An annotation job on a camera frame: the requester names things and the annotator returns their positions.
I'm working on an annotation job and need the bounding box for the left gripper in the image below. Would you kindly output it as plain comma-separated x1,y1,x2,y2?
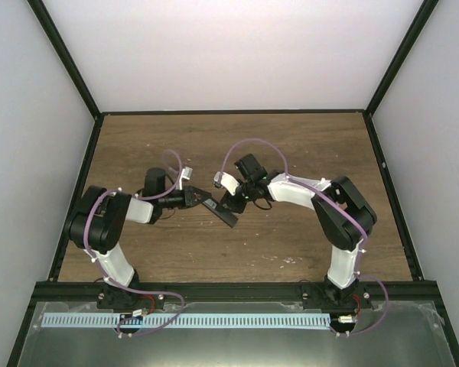
158,187,211,209

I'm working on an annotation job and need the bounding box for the black remote control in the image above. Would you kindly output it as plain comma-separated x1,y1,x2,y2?
208,198,238,228

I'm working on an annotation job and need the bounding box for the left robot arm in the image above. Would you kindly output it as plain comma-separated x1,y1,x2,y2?
63,167,217,309

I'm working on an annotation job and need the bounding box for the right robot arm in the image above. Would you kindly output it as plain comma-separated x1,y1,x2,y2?
213,154,377,308

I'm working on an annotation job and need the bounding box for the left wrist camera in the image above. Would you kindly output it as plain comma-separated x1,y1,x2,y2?
177,166,193,190

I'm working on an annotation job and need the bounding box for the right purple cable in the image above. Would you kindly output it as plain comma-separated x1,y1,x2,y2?
220,138,390,339

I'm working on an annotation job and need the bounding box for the purple cable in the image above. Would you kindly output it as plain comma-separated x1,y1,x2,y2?
83,148,186,339
220,138,390,339

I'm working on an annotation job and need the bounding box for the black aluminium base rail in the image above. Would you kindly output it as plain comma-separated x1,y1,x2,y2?
34,281,438,310

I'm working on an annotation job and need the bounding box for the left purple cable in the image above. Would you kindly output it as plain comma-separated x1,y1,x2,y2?
83,148,186,339

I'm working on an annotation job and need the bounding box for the light blue slotted cable duct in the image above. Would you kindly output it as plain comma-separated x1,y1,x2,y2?
41,312,331,330

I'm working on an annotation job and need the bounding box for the black cage frame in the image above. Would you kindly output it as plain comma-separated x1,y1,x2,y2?
8,1,459,366

